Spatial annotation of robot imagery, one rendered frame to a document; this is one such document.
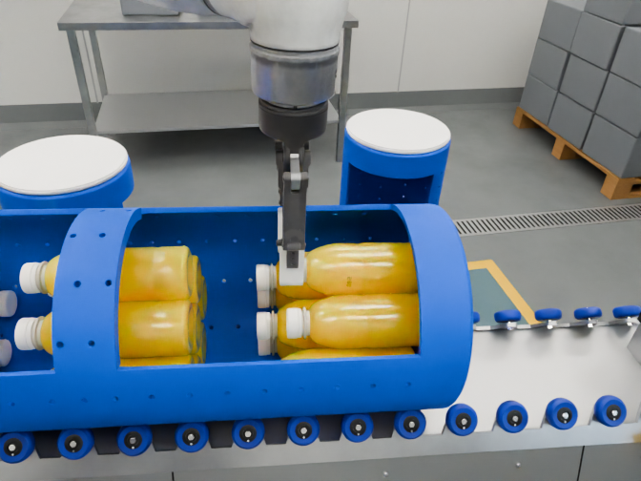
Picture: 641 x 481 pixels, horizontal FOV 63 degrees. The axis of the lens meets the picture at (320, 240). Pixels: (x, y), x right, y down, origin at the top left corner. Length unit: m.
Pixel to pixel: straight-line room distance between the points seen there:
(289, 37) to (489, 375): 0.63
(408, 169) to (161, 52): 2.97
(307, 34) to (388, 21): 3.77
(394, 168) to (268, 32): 0.86
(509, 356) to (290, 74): 0.64
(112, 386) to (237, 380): 0.14
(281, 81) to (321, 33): 0.06
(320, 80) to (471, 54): 4.12
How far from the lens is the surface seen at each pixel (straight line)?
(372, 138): 1.37
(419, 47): 4.43
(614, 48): 3.76
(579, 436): 0.91
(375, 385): 0.65
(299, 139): 0.56
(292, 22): 0.51
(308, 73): 0.53
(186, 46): 4.08
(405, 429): 0.78
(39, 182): 1.24
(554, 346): 1.02
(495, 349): 0.97
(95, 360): 0.63
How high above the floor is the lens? 1.59
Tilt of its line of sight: 35 degrees down
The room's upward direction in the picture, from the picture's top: 3 degrees clockwise
